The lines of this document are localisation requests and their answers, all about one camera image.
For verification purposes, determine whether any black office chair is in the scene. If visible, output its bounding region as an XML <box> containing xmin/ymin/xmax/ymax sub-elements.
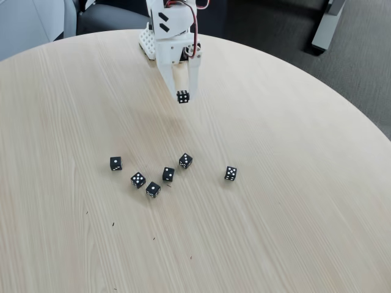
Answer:
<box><xmin>75</xmin><ymin>0</ymin><xmax>151</xmax><ymax>36</ymax></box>

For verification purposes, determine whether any grey desk leg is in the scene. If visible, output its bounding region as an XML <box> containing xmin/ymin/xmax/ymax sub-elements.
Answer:
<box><xmin>311</xmin><ymin>0</ymin><xmax>348</xmax><ymax>53</ymax></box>

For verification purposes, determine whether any white cabinet panel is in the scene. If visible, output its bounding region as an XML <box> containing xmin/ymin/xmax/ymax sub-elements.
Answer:
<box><xmin>0</xmin><ymin>0</ymin><xmax>77</xmax><ymax>61</ymax></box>

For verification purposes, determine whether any red black servo cable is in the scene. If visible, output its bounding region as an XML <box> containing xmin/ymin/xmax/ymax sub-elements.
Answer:
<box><xmin>164</xmin><ymin>0</ymin><xmax>211</xmax><ymax>59</ymax></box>

